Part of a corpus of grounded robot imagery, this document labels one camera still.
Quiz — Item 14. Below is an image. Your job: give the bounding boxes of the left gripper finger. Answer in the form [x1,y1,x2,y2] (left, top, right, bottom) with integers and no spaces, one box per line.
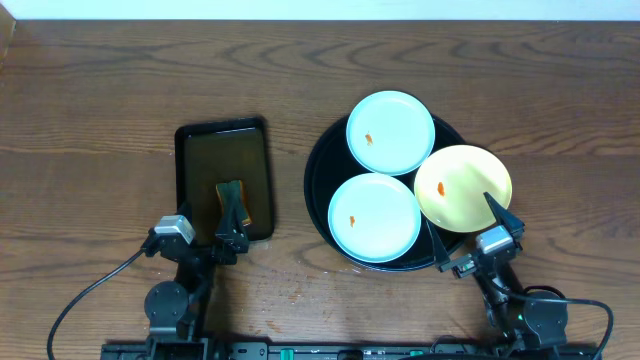
[176,201,193,220]
[216,200,247,238]

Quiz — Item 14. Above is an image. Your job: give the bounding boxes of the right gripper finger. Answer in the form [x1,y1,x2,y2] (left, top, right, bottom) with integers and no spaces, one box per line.
[483,192,525,235]
[426,220,450,270]

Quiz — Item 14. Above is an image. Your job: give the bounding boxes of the green orange sponge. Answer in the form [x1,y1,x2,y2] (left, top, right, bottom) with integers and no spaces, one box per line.
[216,180,252,226]

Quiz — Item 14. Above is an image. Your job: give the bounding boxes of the yellow plate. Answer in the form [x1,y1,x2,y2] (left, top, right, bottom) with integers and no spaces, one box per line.
[413,145,512,233]

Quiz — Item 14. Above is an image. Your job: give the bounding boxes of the light blue plate bottom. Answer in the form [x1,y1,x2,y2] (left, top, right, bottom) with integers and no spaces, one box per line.
[327,173,422,263]

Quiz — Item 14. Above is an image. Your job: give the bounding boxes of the light blue plate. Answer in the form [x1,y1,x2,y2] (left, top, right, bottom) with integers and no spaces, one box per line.
[346,90,435,176]
[327,173,422,263]

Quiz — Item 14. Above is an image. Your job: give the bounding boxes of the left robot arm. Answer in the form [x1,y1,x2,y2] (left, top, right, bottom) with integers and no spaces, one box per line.
[141,180,251,359]

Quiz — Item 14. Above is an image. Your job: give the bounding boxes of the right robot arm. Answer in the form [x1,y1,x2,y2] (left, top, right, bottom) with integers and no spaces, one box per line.
[426,193,568,357]

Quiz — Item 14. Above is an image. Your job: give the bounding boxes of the black rectangular water tray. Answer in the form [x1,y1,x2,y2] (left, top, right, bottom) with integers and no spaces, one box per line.
[174,116,275,243]

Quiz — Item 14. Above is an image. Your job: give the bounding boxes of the round black tray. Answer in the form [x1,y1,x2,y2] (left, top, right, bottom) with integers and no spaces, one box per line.
[304,115,471,272]

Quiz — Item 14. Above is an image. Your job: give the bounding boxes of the light blue plate top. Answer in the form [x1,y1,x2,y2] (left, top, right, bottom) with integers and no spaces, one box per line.
[346,90,435,176]

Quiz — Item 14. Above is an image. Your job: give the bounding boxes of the left black cable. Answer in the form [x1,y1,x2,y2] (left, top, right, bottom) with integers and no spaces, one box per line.
[46,248,147,360]

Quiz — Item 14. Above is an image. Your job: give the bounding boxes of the black cable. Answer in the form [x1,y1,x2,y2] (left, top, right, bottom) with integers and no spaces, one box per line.
[487,277,615,360]
[46,248,147,360]

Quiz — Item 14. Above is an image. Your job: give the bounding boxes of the right black cable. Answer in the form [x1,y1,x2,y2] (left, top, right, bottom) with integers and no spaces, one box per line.
[487,277,615,360]

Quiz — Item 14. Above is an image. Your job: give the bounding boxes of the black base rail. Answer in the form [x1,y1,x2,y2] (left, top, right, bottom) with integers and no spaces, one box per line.
[100,340,596,360]

